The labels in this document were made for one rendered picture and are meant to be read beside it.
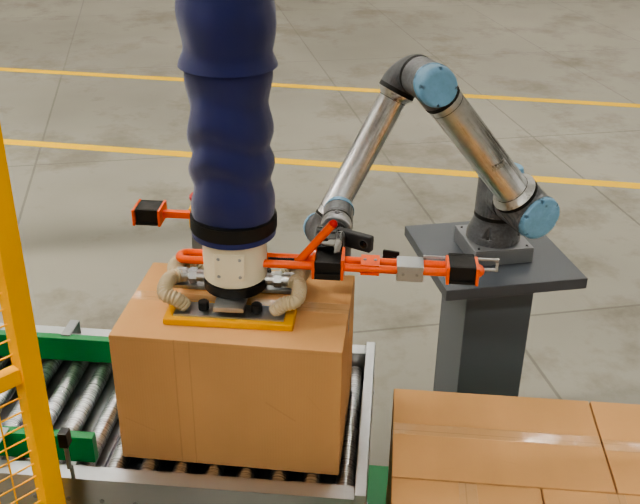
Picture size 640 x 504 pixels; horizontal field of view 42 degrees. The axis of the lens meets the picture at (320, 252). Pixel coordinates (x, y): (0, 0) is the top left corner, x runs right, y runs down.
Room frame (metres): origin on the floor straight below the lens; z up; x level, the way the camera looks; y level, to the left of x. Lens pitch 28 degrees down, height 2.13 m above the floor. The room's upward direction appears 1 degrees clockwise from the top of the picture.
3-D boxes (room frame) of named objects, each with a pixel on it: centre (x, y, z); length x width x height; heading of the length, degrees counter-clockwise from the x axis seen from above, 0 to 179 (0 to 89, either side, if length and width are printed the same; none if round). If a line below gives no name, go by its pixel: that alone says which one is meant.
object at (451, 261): (1.92, -0.37, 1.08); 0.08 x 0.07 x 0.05; 86
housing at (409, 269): (1.94, -0.24, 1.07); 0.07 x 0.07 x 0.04; 86
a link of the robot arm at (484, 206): (2.66, -0.62, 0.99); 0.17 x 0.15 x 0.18; 21
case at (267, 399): (1.96, 0.22, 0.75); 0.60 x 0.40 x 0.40; 84
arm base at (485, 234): (2.67, -0.61, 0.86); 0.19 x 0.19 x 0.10
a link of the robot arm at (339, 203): (2.26, -0.05, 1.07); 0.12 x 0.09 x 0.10; 175
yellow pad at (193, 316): (1.88, 0.23, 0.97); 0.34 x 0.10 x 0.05; 86
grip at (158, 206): (2.26, 0.51, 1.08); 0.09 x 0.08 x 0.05; 176
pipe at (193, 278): (1.97, 0.23, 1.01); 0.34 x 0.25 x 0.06; 86
